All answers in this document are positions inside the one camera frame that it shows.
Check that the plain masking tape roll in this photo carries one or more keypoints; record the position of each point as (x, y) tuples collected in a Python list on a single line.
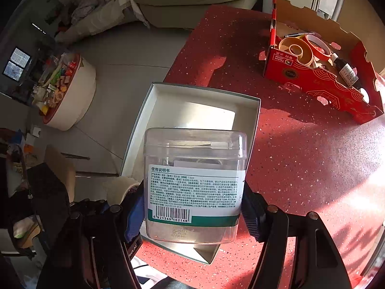
[(120, 189)]

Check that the clutter of small colourful items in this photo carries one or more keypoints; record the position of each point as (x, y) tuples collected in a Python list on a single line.
[(57, 84)]

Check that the pale blanket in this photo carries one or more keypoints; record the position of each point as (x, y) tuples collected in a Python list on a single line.
[(90, 21)]

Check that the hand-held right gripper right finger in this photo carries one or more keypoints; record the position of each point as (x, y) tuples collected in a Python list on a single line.
[(252, 219)]

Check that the wooden stool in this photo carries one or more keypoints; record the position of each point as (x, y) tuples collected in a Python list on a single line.
[(60, 168)]

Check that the red cardboard box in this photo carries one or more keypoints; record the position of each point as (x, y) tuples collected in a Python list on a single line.
[(331, 93)]

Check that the white round cap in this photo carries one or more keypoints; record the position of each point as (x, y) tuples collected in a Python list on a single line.
[(364, 94)]

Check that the round bin of toys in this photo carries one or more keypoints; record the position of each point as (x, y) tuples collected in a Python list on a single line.
[(78, 102)]

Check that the black fabric bag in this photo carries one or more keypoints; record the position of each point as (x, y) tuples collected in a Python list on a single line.
[(48, 186)]

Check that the dark bottle white label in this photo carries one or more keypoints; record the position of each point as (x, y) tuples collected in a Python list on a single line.
[(347, 73)]

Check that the red tape roll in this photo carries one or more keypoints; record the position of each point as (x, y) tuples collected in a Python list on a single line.
[(323, 48)]

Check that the clear plastic container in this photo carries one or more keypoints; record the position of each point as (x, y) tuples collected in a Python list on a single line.
[(195, 192)]

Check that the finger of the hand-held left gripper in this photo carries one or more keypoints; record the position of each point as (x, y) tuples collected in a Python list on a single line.
[(103, 207)]

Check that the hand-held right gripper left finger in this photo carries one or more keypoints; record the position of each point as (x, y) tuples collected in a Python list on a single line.
[(134, 216)]

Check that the white shallow tray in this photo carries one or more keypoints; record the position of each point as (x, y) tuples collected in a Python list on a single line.
[(210, 96)]

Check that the wide cream tape roll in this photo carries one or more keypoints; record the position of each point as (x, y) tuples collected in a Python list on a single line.
[(308, 57)]

